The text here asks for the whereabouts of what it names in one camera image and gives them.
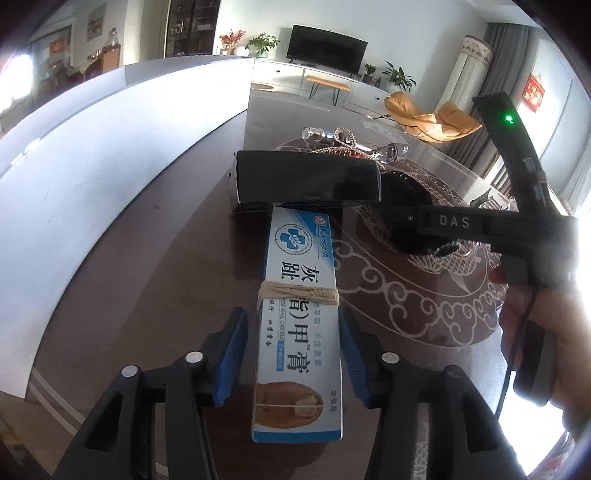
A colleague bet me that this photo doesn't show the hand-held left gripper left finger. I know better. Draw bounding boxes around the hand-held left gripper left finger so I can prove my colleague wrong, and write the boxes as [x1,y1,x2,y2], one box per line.
[55,307,250,480]

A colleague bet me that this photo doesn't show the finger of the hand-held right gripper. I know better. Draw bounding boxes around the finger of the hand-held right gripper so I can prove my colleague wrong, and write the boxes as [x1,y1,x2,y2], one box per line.
[394,205,505,244]

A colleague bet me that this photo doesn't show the tan rubber band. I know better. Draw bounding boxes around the tan rubber band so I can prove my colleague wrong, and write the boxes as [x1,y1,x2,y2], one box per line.
[257,281,340,305]

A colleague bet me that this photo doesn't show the grey curtain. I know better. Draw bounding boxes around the grey curtain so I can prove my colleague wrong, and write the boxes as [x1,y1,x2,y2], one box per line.
[457,23,541,181]

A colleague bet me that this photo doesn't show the orange lounge chair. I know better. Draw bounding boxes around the orange lounge chair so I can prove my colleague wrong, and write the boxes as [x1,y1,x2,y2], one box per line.
[385,91,483,145]

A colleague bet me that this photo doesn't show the leafy green potted plant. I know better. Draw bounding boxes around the leafy green potted plant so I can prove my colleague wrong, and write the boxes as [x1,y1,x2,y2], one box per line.
[246,32,280,58]

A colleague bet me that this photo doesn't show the clear acrylic chair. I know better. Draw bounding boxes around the clear acrylic chair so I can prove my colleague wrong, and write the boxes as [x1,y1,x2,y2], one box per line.
[468,191,520,213]

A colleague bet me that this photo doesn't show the red wall hanging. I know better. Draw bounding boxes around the red wall hanging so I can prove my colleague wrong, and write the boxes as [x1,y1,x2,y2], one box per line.
[522,74,546,113]

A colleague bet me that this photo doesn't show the black rectangular box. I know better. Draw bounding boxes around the black rectangular box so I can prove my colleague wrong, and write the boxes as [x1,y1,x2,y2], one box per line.
[228,150,383,214]

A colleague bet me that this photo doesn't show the large broadleaf potted plant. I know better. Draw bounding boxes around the large broadleaf potted plant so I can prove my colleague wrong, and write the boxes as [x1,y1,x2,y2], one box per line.
[381,61,417,93]

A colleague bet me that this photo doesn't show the covered standing air conditioner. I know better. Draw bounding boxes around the covered standing air conditioner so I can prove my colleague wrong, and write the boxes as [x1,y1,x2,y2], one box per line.
[445,34,494,125]

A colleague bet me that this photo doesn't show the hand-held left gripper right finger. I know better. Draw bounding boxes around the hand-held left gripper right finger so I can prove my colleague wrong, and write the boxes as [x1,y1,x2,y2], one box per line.
[338,308,527,480]

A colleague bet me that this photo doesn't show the person's right hand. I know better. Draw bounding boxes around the person's right hand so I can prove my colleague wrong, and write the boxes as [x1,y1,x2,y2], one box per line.
[489,265,591,435]

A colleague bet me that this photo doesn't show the clear glass ornament with beads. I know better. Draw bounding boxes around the clear glass ornament with beads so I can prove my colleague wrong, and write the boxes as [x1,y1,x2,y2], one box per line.
[318,128,365,155]

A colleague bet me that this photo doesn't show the framed wall picture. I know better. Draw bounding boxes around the framed wall picture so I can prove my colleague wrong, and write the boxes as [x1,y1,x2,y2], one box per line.
[87,4,108,38]

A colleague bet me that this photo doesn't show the red flower arrangement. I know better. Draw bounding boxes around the red flower arrangement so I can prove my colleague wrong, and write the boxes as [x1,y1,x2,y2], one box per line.
[218,29,246,56]

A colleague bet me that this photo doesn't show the dark patterned glass desktop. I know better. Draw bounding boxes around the dark patterned glass desktop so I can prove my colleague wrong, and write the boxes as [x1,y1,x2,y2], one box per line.
[34,83,591,480]

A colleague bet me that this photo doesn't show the dark glass display cabinet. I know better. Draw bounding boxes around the dark glass display cabinet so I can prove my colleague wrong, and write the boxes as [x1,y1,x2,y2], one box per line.
[165,0,221,58]

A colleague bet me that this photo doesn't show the rimless eyeglasses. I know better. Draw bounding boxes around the rimless eyeglasses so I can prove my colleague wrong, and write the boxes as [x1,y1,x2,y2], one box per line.
[355,142,411,163]

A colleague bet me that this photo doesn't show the wooden bench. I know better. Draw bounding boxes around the wooden bench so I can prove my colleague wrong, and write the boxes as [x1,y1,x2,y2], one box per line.
[306,75,352,103]

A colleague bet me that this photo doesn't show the black television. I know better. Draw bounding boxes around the black television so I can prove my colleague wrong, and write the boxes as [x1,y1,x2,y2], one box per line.
[287,25,369,75]

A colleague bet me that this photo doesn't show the white television cabinet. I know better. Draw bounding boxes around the white television cabinet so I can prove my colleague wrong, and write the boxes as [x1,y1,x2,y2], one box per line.
[252,58,393,112]

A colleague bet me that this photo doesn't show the blue white ointment box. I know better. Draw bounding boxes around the blue white ointment box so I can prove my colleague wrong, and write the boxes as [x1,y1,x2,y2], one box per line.
[250,205,345,445]

